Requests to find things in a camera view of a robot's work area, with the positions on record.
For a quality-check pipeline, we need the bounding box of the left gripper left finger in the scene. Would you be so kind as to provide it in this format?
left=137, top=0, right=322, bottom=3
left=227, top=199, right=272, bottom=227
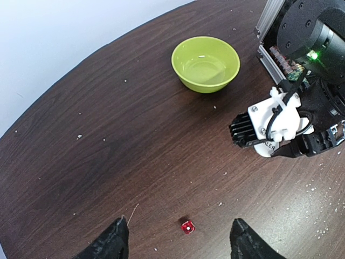
left=75, top=217, right=129, bottom=259

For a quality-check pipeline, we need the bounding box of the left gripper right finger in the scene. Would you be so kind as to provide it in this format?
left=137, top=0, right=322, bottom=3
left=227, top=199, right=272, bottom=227
left=230, top=218, right=285, bottom=259

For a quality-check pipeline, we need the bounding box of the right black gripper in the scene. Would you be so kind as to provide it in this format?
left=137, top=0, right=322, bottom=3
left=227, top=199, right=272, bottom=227
left=272, top=79, right=344, bottom=158

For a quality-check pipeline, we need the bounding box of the red die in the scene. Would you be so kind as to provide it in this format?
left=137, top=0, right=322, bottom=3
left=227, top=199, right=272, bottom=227
left=181, top=220, right=196, bottom=235

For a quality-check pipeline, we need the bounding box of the white dealer button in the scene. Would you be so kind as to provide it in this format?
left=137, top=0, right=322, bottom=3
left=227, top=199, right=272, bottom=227
left=254, top=141, right=280, bottom=158

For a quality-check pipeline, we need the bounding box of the aluminium poker chip case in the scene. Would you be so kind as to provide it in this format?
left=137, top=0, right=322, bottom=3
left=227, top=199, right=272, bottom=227
left=254, top=0, right=303, bottom=84

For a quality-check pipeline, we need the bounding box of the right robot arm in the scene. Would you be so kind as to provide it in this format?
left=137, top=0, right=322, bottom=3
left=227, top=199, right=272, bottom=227
left=273, top=1, right=344, bottom=158

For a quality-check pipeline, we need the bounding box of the green chip stack in case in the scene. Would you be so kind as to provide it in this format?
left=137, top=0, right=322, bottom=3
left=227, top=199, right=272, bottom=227
left=269, top=46, right=305, bottom=81

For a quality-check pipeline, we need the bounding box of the green plastic bowl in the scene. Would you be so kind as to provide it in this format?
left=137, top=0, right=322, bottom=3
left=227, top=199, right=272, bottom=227
left=171, top=36, right=241, bottom=93

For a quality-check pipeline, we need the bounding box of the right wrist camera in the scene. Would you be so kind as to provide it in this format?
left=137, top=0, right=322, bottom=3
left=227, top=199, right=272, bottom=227
left=229, top=87, right=314, bottom=147

